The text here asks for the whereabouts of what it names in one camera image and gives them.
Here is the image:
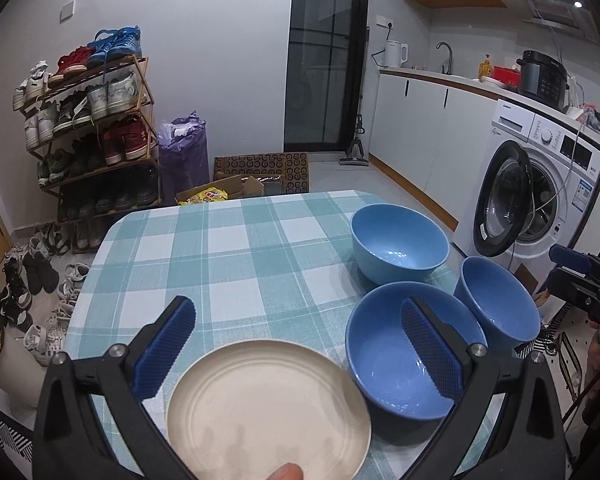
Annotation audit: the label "cream plate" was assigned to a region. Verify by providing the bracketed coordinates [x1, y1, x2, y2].
[166, 339, 372, 479]

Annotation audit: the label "light blue large bowl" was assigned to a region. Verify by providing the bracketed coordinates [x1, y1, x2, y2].
[350, 203, 450, 285]

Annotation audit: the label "white kitchen cabinets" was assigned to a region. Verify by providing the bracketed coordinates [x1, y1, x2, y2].
[370, 70, 498, 231]

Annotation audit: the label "kitchen faucet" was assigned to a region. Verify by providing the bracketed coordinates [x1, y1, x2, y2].
[436, 41, 454, 75]

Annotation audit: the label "person's thumb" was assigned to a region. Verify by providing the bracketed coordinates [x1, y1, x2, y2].
[266, 463, 303, 480]

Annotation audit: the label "white washing machine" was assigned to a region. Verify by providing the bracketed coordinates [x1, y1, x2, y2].
[453, 100, 600, 295]

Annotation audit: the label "black rice cooker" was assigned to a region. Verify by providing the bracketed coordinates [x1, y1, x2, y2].
[517, 50, 568, 110]

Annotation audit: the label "red container on counter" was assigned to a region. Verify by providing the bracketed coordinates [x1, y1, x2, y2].
[492, 66, 520, 89]

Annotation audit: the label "upright vacuum cleaner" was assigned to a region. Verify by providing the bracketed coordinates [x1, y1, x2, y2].
[338, 29, 371, 168]

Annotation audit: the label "white electric kettle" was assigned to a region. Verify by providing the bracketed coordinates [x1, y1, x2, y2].
[384, 39, 408, 68]

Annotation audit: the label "teal plaid tablecloth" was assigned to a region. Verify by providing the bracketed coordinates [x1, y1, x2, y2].
[61, 188, 512, 480]

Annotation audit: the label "yellow snack packet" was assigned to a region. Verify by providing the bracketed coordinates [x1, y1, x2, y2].
[178, 186, 228, 206]

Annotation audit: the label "patterned cardboard box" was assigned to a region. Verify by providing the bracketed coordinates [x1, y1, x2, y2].
[213, 152, 310, 194]

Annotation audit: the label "purple bag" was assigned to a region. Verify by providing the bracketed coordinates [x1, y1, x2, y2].
[157, 110, 210, 206]

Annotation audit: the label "open cardboard box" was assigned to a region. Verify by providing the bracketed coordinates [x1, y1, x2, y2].
[175, 174, 264, 202]

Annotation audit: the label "wooden shoe rack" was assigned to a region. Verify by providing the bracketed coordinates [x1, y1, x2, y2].
[16, 55, 163, 224]

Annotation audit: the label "black glass door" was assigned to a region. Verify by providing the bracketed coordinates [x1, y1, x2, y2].
[284, 0, 368, 152]

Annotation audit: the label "red shoes on rack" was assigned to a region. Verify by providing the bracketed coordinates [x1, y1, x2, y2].
[47, 46, 95, 89]

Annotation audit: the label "blue sneakers on rack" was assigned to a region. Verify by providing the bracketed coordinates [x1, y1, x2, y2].
[86, 26, 142, 70]

